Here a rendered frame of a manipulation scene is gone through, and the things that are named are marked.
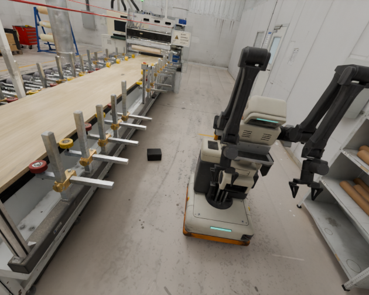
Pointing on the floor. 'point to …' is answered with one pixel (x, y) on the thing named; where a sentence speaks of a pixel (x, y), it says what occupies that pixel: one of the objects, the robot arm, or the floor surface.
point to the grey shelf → (347, 261)
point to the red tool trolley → (26, 35)
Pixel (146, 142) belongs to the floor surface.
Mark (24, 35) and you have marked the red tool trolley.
